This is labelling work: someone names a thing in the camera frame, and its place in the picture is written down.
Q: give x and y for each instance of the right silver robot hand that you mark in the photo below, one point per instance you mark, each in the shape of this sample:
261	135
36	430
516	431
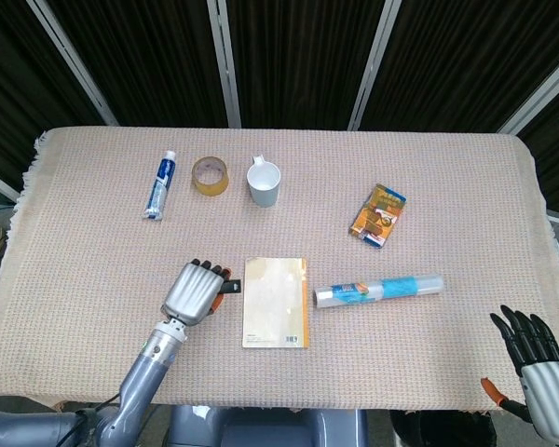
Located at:
540	386

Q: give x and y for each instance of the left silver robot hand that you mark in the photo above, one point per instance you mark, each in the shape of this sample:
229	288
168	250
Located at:
196	291

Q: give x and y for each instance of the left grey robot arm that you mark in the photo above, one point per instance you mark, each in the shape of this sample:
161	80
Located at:
140	377

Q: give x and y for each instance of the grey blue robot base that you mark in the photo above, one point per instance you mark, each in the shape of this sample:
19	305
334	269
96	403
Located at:
265	426

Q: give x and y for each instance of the beige notebook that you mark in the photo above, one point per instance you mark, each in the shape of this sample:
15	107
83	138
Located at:
276	302

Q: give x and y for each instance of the blue white toothpaste tube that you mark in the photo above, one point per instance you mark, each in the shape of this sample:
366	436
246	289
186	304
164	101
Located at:
160	185

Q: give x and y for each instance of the brown packing tape roll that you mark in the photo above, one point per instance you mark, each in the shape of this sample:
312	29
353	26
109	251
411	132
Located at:
210	175

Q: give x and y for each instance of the white mug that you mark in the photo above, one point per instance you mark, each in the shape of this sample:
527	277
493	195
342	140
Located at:
263	181

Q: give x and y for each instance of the pink woven tablecloth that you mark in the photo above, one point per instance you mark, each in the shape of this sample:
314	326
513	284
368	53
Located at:
307	223

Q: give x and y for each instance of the clear plastic bag roll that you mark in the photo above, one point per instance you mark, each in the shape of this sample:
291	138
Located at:
377	289

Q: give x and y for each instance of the orange snack packet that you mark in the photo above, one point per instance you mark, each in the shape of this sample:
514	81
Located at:
377	215

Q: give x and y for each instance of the black folding screen partition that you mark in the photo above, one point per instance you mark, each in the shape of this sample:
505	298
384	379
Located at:
279	60

